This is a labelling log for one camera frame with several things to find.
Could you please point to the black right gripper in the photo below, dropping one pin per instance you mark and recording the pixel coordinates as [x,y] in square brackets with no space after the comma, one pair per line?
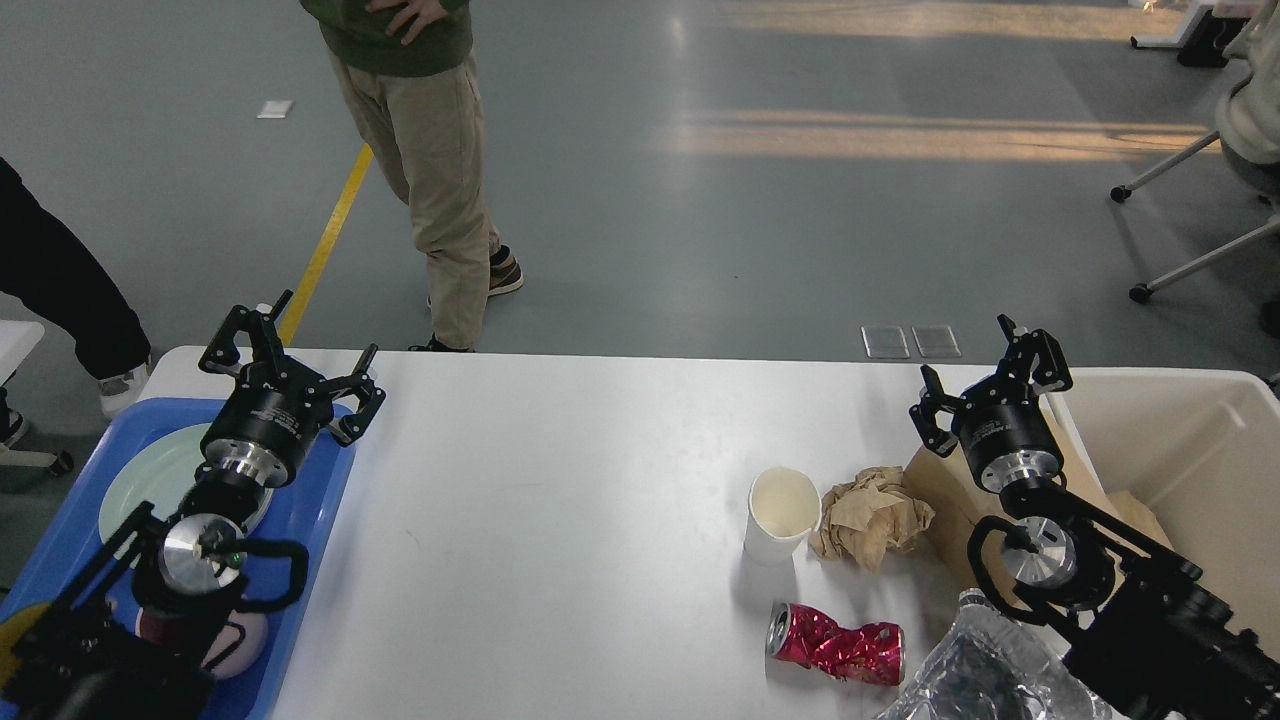
[1002,431]

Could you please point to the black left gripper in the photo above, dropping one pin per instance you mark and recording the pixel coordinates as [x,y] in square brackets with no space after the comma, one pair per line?
[268,430]

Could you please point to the mint green plate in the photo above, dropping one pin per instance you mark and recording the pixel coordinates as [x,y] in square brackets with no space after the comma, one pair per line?
[162,473]

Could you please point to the pink mug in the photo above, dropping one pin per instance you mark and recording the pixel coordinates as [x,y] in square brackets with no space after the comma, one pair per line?
[237,646]

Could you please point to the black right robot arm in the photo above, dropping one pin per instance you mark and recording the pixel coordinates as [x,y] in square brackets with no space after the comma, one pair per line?
[1142,631]

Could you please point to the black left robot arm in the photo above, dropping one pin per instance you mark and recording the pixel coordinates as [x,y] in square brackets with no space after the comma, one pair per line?
[173,582]

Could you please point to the brown paper bag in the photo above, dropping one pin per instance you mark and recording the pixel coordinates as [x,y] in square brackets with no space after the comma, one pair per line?
[945,484]

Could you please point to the blue plastic tray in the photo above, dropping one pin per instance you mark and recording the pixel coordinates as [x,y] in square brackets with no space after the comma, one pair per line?
[304,512]

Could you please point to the crumpled brown paper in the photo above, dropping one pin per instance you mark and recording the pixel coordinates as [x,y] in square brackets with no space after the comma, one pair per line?
[869,516]

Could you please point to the yellow plate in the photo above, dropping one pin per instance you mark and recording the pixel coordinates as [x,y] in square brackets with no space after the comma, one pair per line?
[110,524]

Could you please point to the beige plastic bin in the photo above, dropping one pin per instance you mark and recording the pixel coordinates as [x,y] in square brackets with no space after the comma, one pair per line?
[1200,449]

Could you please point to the white paper cup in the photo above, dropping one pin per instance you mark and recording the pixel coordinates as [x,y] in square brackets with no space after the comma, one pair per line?
[783,509]

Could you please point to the person in black trousers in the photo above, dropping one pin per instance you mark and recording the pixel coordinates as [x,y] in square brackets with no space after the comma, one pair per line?
[47,268]

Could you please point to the white side table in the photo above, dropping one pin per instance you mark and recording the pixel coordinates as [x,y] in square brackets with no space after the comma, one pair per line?
[18,340]

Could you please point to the aluminium foil tray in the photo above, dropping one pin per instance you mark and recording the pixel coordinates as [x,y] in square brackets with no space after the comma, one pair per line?
[988,666]

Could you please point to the crushed red can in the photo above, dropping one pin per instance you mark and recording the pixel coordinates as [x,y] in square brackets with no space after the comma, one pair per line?
[801,635]

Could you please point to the person in green sweater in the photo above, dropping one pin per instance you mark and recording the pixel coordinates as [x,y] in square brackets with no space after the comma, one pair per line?
[407,73]

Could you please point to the teal cup yellow inside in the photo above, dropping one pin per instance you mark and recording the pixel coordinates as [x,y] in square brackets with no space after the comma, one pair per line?
[12,632]

